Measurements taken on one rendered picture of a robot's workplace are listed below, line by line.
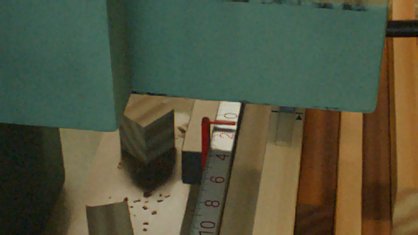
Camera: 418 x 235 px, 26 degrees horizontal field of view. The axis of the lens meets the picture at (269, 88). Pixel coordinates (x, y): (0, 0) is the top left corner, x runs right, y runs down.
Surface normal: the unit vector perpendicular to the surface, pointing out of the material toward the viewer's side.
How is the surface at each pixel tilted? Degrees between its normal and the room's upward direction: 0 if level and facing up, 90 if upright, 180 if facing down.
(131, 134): 90
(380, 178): 0
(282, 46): 90
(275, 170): 0
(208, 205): 0
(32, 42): 90
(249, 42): 90
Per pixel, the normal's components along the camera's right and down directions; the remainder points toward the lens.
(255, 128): 0.04, -0.81
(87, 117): -0.09, 0.58
